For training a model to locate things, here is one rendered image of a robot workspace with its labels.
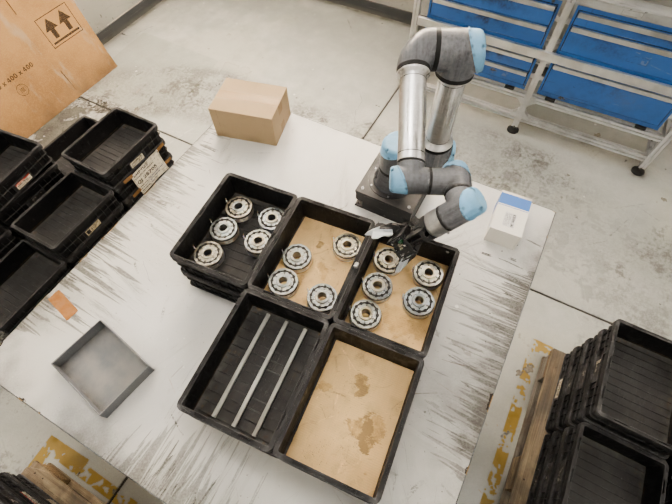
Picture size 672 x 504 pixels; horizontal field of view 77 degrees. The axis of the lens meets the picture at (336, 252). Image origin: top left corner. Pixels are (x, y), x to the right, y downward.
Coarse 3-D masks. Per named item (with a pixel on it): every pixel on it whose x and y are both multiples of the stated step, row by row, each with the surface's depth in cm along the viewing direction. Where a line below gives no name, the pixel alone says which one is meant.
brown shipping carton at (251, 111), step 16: (240, 80) 197; (224, 96) 191; (240, 96) 191; (256, 96) 191; (272, 96) 191; (224, 112) 187; (240, 112) 186; (256, 112) 186; (272, 112) 185; (288, 112) 204; (224, 128) 196; (240, 128) 193; (256, 128) 190; (272, 128) 188; (272, 144) 197
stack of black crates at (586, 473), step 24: (576, 432) 154; (600, 432) 152; (552, 456) 167; (576, 456) 148; (600, 456) 157; (624, 456) 157; (648, 456) 148; (552, 480) 155; (576, 480) 153; (600, 480) 153; (624, 480) 153; (648, 480) 151
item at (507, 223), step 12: (504, 192) 170; (504, 204) 166; (516, 204) 166; (528, 204) 166; (492, 216) 168; (504, 216) 164; (516, 216) 163; (492, 228) 161; (504, 228) 161; (516, 228) 161; (492, 240) 167; (504, 240) 164; (516, 240) 161
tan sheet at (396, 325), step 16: (416, 256) 151; (368, 272) 148; (400, 272) 147; (400, 288) 144; (352, 304) 142; (384, 304) 141; (400, 304) 141; (384, 320) 138; (400, 320) 138; (416, 320) 138; (384, 336) 136; (400, 336) 136; (416, 336) 135
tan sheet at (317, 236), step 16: (304, 224) 158; (320, 224) 158; (304, 240) 155; (320, 240) 155; (320, 256) 151; (304, 272) 148; (320, 272) 148; (336, 272) 148; (304, 288) 145; (336, 288) 145; (304, 304) 142
